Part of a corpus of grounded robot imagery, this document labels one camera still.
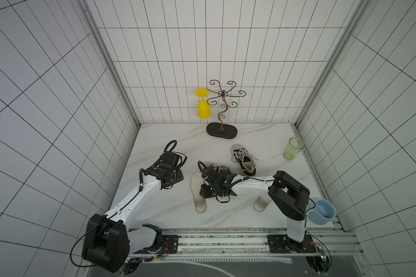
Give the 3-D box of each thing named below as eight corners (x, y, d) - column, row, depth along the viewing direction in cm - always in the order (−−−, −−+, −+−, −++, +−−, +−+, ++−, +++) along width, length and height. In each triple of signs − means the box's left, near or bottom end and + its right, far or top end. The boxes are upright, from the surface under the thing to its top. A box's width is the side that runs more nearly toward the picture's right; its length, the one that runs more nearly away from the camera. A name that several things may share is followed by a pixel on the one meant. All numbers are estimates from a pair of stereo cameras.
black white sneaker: (246, 180, 94) (248, 174, 88) (226, 154, 105) (227, 147, 100) (261, 172, 97) (264, 165, 92) (240, 147, 109) (241, 140, 103)
